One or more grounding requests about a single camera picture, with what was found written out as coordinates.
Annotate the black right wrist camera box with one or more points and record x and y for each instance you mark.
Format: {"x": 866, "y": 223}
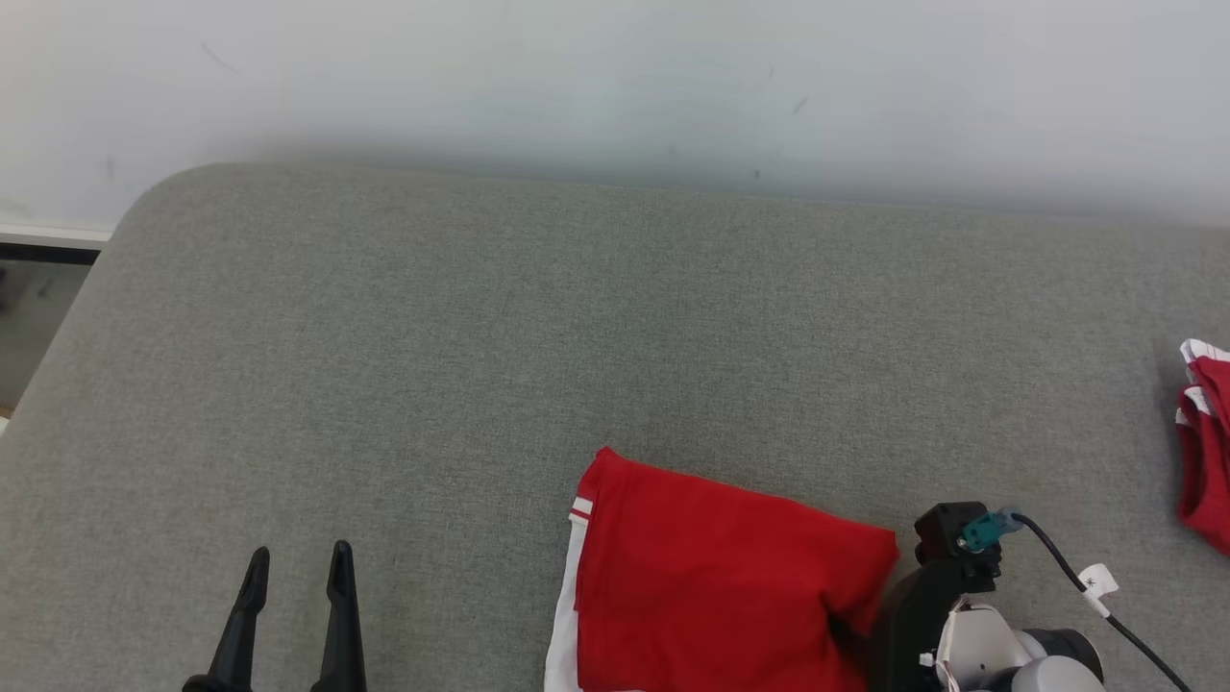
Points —
{"x": 942, "y": 533}

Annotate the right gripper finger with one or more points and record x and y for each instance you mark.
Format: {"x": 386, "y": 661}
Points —
{"x": 850, "y": 636}

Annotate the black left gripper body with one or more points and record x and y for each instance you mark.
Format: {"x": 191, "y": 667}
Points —
{"x": 197, "y": 685}

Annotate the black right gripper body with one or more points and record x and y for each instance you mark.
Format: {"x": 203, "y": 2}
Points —
{"x": 908, "y": 634}

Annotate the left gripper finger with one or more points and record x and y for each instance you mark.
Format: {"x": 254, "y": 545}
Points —
{"x": 242, "y": 634}
{"x": 341, "y": 634}

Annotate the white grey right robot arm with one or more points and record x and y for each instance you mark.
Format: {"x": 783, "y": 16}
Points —
{"x": 1019, "y": 663}

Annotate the white black wall baseboard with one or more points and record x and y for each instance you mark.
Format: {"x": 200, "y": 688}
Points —
{"x": 48, "y": 240}

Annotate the red shorts with white waistband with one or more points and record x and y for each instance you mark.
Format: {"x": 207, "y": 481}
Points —
{"x": 1209, "y": 452}

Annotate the red Bulls 23 jersey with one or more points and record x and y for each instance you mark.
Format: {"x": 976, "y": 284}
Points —
{"x": 711, "y": 586}

